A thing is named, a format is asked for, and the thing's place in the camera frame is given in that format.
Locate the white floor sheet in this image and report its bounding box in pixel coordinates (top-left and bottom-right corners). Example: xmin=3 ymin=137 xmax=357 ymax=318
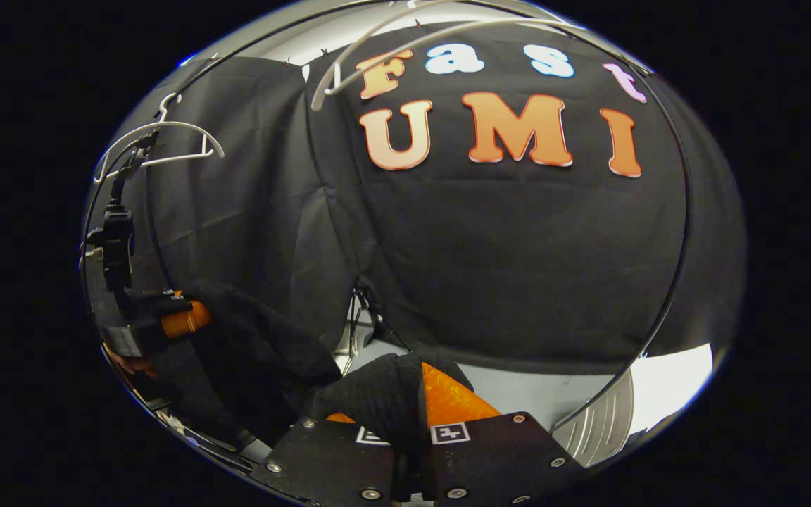
xmin=631 ymin=343 xmax=715 ymax=434

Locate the white clothes hanger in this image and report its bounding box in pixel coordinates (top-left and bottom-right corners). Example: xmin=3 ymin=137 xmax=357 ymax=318
xmin=92 ymin=92 xmax=227 ymax=185
xmin=309 ymin=0 xmax=589 ymax=113

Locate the black backdrop cloth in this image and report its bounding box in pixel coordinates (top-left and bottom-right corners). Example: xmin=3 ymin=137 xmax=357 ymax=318
xmin=85 ymin=21 xmax=748 ymax=395

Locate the black knit jacket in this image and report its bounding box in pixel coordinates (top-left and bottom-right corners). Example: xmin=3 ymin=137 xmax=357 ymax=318
xmin=145 ymin=278 xmax=477 ymax=458

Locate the grey ribbed panel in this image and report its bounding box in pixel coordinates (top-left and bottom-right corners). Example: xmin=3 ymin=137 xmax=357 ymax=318
xmin=552 ymin=370 xmax=637 ymax=469

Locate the black arched clothes rack rail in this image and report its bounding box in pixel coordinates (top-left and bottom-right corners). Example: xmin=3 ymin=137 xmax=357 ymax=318
xmin=142 ymin=0 xmax=693 ymax=432

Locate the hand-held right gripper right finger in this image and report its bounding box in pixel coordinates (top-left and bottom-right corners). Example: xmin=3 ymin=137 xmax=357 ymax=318
xmin=420 ymin=361 xmax=586 ymax=507

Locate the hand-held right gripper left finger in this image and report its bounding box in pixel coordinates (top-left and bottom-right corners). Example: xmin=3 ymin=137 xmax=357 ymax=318
xmin=249 ymin=412 xmax=403 ymax=507

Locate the black backdrop stand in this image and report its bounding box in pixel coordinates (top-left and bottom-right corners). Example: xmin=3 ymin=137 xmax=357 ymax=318
xmin=346 ymin=285 xmax=413 ymax=353

